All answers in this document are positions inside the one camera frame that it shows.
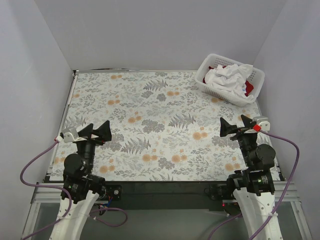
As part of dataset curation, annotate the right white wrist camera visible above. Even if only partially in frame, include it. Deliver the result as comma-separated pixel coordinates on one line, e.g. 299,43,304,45
252,116,271,132

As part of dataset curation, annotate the red t shirt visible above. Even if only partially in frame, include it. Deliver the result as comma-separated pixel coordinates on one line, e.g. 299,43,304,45
201,65,255,98

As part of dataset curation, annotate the white plastic laundry basket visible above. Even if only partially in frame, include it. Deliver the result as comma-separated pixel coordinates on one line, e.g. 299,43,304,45
194,53,265,107

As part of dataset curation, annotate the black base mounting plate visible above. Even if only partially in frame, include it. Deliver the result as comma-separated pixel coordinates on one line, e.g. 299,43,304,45
102,181,238,211

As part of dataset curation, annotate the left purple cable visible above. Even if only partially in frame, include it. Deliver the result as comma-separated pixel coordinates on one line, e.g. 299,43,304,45
20,139,128,240

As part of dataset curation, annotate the floral patterned table mat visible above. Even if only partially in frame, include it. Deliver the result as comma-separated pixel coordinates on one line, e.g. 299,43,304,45
63,71,260,181

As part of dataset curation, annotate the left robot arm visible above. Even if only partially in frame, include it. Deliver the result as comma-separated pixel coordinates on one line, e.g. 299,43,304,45
50,120,112,240

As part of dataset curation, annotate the aluminium frame rail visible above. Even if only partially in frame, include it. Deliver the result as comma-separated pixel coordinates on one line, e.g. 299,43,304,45
22,182,312,240

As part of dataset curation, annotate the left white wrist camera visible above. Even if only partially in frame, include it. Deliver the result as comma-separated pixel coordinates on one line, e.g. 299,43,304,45
54,127,79,143

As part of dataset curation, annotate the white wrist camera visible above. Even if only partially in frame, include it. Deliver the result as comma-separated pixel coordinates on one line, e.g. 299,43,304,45
252,116,271,132
54,127,79,143

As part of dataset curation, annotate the white t shirt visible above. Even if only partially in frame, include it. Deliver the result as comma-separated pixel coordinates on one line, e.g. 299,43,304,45
205,63,256,104

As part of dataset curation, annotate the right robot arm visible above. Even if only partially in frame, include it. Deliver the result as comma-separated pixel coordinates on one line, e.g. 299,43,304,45
220,115,283,240

